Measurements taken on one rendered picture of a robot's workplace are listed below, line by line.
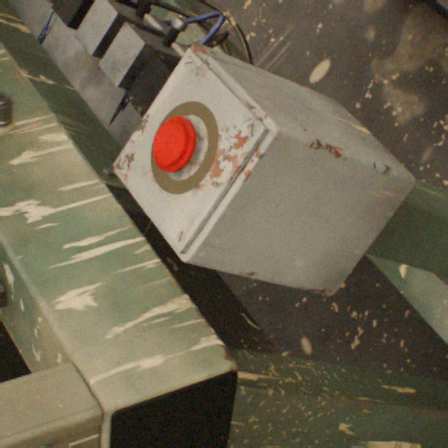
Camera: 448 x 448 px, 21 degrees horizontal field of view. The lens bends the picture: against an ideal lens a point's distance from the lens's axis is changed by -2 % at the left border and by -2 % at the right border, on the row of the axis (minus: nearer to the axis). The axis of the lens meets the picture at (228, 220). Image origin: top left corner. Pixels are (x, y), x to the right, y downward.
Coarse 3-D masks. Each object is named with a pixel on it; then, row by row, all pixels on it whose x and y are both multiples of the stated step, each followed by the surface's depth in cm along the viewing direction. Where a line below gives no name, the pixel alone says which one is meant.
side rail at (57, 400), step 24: (0, 384) 92; (24, 384) 92; (48, 384) 93; (72, 384) 93; (0, 408) 90; (24, 408) 90; (48, 408) 91; (72, 408) 91; (96, 408) 91; (0, 432) 88; (24, 432) 89; (48, 432) 89; (72, 432) 91; (96, 432) 93
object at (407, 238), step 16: (416, 192) 104; (432, 192) 107; (400, 208) 100; (416, 208) 101; (432, 208) 103; (400, 224) 101; (416, 224) 102; (432, 224) 104; (384, 240) 101; (400, 240) 102; (416, 240) 104; (432, 240) 105; (384, 256) 103; (400, 256) 104; (416, 256) 105; (432, 256) 107
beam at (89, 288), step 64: (0, 64) 125; (0, 192) 109; (64, 192) 110; (0, 256) 106; (64, 256) 104; (128, 256) 105; (64, 320) 98; (128, 320) 99; (192, 320) 100; (128, 384) 93; (192, 384) 95
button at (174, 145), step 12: (168, 120) 87; (180, 120) 86; (168, 132) 86; (180, 132) 85; (192, 132) 85; (156, 144) 87; (168, 144) 86; (180, 144) 85; (192, 144) 85; (156, 156) 87; (168, 156) 86; (180, 156) 85; (168, 168) 86; (180, 168) 86
